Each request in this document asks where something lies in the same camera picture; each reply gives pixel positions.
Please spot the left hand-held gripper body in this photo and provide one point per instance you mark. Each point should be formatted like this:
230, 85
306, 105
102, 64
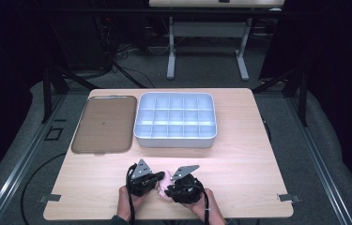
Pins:
140, 181

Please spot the person's left hand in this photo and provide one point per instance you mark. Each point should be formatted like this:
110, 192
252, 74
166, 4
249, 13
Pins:
126, 203

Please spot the person's right hand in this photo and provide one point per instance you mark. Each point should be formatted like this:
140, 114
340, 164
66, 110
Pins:
206, 207

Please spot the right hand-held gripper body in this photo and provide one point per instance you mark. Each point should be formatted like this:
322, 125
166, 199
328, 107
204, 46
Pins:
186, 190

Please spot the white divided storage box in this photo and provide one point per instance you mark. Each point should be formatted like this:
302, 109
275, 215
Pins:
175, 120

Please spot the grey metal table bracket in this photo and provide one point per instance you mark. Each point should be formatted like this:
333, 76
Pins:
50, 198
288, 198

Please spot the aluminium floor rail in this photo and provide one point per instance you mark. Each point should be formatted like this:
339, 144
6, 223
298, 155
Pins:
320, 165
20, 162

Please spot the black metal frame stand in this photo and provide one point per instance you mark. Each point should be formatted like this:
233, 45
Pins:
303, 100
47, 93

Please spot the brown plastic tray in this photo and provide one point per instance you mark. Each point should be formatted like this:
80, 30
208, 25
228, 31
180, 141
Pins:
104, 125

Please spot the desk with white legs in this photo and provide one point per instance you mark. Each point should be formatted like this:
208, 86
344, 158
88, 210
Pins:
208, 29

